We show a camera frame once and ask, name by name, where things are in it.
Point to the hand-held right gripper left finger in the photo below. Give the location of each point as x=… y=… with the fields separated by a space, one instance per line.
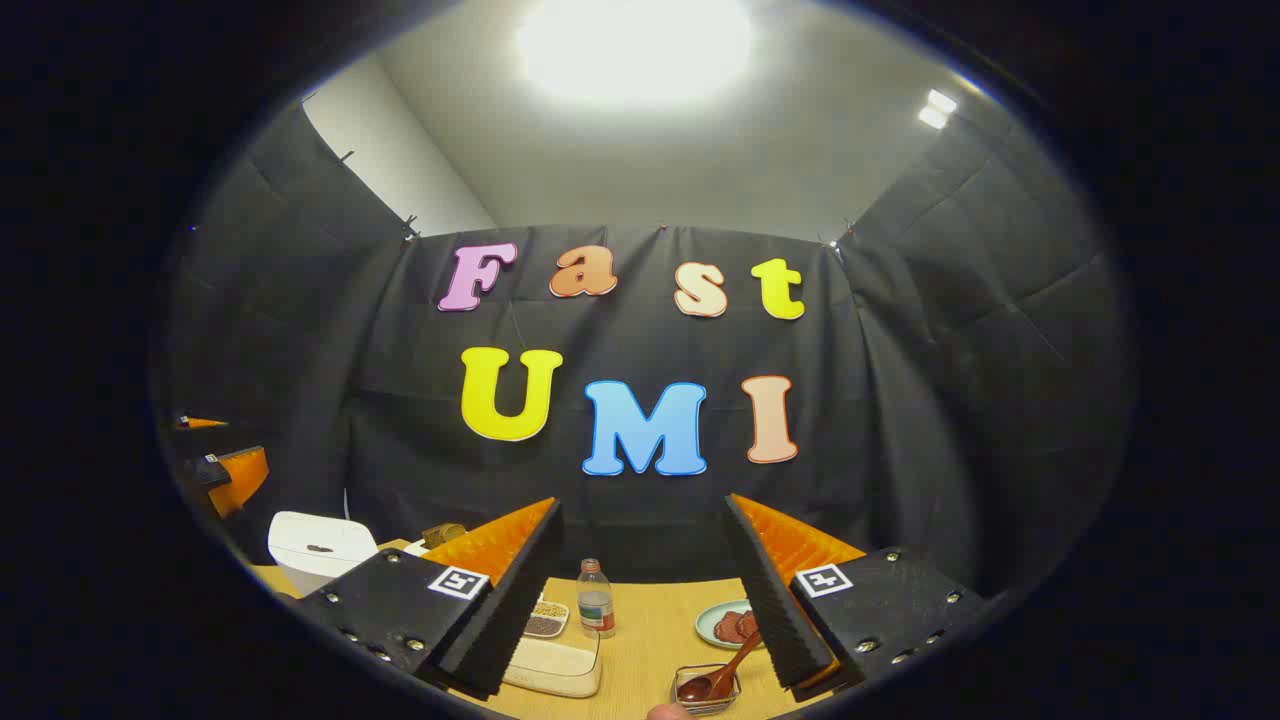
x=510 y=620

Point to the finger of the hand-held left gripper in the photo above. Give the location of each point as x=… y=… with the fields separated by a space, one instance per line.
x=200 y=423
x=240 y=475

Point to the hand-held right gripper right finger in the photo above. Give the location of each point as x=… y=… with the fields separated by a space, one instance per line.
x=775 y=610

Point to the white rice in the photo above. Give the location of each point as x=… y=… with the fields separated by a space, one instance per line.
x=550 y=662

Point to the clear plastic rice box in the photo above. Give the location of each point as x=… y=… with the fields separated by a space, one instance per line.
x=550 y=685

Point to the brown wooden spoon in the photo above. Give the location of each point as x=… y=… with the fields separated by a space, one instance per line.
x=715 y=680

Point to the clear chopstick holder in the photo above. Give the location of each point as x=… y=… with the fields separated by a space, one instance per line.
x=730 y=700

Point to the white rice cooker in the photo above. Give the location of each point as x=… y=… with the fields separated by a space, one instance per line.
x=320 y=550

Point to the white divided bean dish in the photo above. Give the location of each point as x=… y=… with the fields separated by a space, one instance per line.
x=548 y=618

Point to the light green plate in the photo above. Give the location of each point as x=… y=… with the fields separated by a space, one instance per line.
x=706 y=630

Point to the clear plastic bottle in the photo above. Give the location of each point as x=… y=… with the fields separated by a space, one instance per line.
x=596 y=605

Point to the brown toast slice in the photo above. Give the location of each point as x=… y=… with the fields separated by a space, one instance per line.
x=445 y=534

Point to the black backdrop cloth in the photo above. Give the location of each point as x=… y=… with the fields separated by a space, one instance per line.
x=900 y=420

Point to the small ceiling light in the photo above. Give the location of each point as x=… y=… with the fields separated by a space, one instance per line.
x=937 y=108

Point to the ceiling light panel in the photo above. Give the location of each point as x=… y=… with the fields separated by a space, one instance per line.
x=635 y=45

